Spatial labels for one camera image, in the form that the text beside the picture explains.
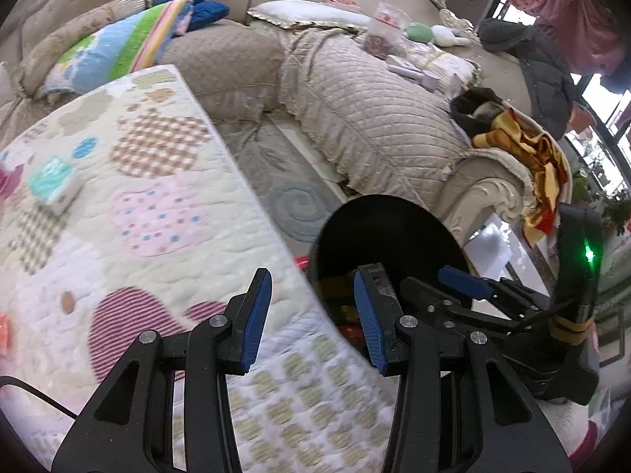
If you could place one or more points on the pink dotted cloth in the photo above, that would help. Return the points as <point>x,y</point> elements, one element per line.
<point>567,5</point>

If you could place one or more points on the black jacket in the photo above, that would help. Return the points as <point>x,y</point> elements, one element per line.
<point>542,74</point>

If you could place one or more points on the grey patterned rug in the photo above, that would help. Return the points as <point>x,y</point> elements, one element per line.
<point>296,207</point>

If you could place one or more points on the clear plastic bag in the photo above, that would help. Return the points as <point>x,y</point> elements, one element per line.
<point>387,29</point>

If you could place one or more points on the white pillow with trim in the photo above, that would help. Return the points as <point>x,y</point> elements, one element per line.
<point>305,12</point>

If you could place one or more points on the black bin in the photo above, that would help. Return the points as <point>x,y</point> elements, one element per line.
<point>384,226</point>

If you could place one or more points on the striped colourful pillow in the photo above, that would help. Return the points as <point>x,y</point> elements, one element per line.
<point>123,44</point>

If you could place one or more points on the blue cloth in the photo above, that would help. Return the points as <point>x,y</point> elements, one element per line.
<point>207,12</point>

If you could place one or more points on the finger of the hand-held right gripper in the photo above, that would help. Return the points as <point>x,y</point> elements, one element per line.
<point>434,305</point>
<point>461,282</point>

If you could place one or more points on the green potted plant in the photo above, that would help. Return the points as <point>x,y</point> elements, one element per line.
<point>616,207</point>

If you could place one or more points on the yellow red cloth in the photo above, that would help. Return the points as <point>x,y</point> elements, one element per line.
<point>522,148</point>

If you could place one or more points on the beige tufted sofa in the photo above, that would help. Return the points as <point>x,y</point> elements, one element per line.
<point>374,123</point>

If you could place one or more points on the teal white small box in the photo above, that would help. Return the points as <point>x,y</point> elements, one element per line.
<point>49,182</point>

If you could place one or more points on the black fur-lined slipper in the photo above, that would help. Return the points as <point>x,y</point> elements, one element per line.
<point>468,103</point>

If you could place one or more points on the green white plush toy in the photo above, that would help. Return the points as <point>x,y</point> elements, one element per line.
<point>419,32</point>

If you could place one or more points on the quilted patchwork table blanket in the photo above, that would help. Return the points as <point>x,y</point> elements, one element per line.
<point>148,266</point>

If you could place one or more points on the orange wrapper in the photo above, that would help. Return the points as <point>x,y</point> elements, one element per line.
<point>4,335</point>

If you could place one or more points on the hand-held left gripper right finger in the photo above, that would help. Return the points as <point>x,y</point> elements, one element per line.
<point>369,320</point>

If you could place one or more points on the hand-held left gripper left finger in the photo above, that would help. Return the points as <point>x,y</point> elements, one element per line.
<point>256,320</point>

